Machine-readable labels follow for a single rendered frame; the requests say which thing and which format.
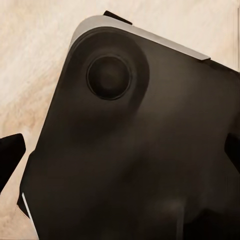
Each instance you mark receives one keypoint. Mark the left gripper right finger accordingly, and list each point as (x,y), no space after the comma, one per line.
(232,149)

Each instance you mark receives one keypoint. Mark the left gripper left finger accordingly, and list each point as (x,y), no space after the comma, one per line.
(12,149)

